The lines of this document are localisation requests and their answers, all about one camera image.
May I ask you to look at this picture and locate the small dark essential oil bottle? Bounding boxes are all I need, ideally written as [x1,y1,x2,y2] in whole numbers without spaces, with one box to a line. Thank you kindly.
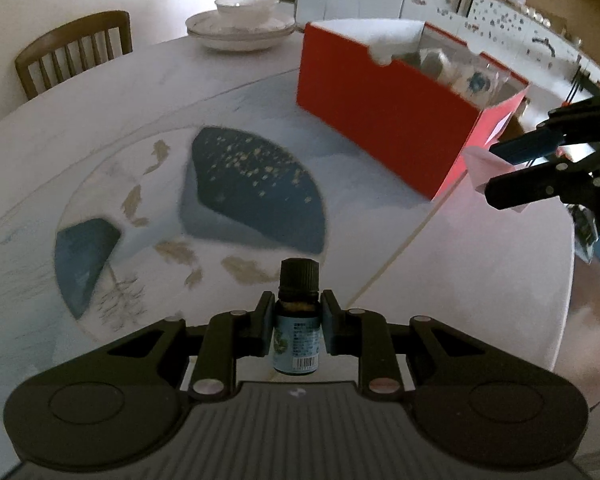
[272,258,322,376]

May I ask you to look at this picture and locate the white blue plastic bag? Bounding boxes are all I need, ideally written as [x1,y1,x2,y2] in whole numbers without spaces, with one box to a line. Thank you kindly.
[451,64,503,108]

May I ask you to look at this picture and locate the tissue paper pack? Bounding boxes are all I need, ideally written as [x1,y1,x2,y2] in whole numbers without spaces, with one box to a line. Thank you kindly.
[403,48,460,86]

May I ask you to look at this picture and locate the red cardboard box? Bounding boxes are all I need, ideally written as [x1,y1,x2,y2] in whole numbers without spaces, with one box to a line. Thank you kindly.
[297,18,528,198]

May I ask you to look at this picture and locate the stacked white plates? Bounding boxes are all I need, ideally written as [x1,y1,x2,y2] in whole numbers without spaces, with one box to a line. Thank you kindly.
[185,11,296,52]

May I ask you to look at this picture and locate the white bowl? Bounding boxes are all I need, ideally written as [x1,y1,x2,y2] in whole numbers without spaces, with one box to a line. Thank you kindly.
[214,0,279,28]

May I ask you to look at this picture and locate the brown wooden chair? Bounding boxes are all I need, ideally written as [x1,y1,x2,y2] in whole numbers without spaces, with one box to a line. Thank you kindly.
[14,10,133,101]

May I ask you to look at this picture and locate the white wall cabinets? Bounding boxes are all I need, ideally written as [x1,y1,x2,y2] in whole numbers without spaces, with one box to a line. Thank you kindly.
[294,0,600,99]

